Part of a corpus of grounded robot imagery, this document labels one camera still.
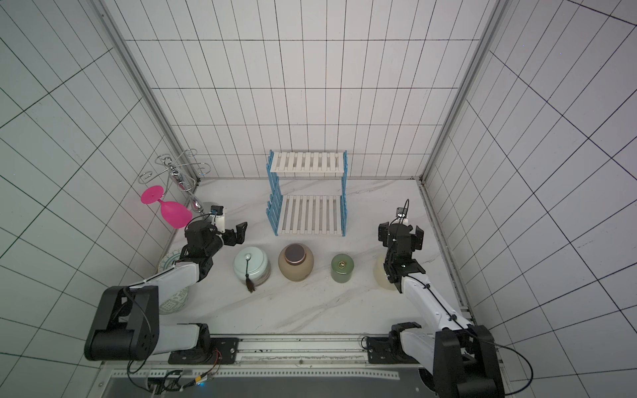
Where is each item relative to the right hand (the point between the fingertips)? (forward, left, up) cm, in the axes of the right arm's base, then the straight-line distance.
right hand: (394, 222), depth 85 cm
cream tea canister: (-14, +4, -15) cm, 21 cm away
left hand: (-1, +59, -5) cm, 59 cm away
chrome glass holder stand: (+8, +77, +10) cm, 78 cm away
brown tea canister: (-16, +33, -1) cm, 37 cm away
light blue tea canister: (-16, +48, -4) cm, 51 cm away
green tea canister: (-15, +18, -6) cm, 24 cm away
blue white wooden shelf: (+24, +34, -14) cm, 44 cm away
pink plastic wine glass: (-2, +79, +2) cm, 79 cm away
